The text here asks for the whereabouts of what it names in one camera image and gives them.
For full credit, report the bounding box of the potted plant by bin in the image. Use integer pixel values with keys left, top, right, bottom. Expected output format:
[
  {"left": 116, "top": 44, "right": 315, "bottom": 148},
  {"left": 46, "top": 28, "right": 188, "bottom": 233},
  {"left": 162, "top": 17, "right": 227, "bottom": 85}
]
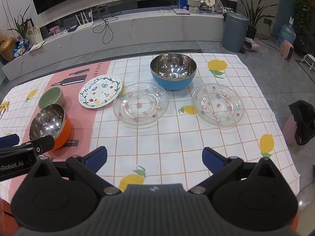
[{"left": 239, "top": 0, "right": 278, "bottom": 39}]

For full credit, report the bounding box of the green leafy plant right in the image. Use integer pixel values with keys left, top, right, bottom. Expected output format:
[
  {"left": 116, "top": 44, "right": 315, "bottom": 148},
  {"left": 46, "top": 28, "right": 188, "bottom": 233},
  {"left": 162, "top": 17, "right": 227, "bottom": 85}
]
[{"left": 293, "top": 0, "right": 314, "bottom": 54}]

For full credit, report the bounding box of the golden round vase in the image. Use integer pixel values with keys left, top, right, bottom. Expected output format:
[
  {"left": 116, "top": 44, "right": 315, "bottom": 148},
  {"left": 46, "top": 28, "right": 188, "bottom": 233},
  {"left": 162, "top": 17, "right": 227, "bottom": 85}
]
[{"left": 0, "top": 37, "right": 17, "bottom": 61}]

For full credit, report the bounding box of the pink bin black bag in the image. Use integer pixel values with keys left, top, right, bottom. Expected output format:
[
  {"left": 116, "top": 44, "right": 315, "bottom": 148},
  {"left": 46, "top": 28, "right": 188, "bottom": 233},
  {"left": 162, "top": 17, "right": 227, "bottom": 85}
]
[{"left": 283, "top": 100, "right": 315, "bottom": 146}]

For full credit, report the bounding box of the green ceramic bowl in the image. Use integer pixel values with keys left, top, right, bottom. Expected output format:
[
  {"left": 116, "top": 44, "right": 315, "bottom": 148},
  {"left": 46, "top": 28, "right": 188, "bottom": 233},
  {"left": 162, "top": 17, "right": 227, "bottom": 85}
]
[{"left": 38, "top": 87, "right": 65, "bottom": 109}]

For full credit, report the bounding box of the clear glass plate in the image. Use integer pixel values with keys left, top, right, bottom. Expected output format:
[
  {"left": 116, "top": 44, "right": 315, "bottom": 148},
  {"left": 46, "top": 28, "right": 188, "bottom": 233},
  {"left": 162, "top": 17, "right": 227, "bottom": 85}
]
[
  {"left": 113, "top": 82, "right": 169, "bottom": 126},
  {"left": 192, "top": 84, "right": 245, "bottom": 127}
]

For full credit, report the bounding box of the white fruity painted plate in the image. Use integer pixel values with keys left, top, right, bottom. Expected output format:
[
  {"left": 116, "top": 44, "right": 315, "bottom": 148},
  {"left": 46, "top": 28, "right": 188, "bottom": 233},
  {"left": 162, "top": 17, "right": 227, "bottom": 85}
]
[{"left": 79, "top": 75, "right": 123, "bottom": 109}]

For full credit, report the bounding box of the orange steel bowl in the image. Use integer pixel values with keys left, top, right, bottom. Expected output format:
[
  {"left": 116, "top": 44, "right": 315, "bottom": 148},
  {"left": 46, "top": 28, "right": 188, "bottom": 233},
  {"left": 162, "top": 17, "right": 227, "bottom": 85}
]
[{"left": 29, "top": 104, "right": 70, "bottom": 151}]

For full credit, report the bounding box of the blue water bottle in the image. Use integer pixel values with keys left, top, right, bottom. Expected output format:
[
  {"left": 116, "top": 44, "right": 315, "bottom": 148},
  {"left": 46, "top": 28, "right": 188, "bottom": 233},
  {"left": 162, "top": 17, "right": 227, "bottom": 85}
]
[{"left": 276, "top": 17, "right": 296, "bottom": 46}]

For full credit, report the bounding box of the left potted plant vase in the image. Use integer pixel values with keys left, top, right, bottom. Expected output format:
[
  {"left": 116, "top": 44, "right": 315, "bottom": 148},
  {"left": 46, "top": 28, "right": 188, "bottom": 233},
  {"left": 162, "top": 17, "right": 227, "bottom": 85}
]
[{"left": 8, "top": 5, "right": 32, "bottom": 48}]

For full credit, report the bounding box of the white wifi router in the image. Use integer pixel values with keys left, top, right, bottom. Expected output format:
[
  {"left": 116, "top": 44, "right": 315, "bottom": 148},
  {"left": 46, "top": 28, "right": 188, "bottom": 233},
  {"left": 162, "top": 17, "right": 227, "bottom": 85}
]
[{"left": 75, "top": 10, "right": 94, "bottom": 31}]

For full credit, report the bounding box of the pink small heater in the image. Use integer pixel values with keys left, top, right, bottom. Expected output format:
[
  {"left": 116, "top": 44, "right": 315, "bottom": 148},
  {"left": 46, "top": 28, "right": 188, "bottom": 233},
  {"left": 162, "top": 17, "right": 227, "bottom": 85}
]
[{"left": 280, "top": 40, "right": 294, "bottom": 60}]

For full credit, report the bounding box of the black cable on bench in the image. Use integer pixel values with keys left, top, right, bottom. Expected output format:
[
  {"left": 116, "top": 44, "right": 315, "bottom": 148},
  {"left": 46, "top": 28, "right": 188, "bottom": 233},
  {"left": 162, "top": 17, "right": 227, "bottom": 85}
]
[{"left": 92, "top": 9, "right": 124, "bottom": 45}]

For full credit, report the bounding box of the yellow banana toy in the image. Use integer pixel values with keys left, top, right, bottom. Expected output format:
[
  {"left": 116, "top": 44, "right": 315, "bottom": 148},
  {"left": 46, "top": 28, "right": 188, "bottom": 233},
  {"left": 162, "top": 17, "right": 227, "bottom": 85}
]
[{"left": 0, "top": 100, "right": 10, "bottom": 115}]

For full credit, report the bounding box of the grey-green trash can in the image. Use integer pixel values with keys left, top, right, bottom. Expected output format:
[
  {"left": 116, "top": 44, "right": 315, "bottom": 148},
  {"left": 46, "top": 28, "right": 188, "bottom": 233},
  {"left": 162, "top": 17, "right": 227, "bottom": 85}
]
[{"left": 221, "top": 11, "right": 249, "bottom": 53}]

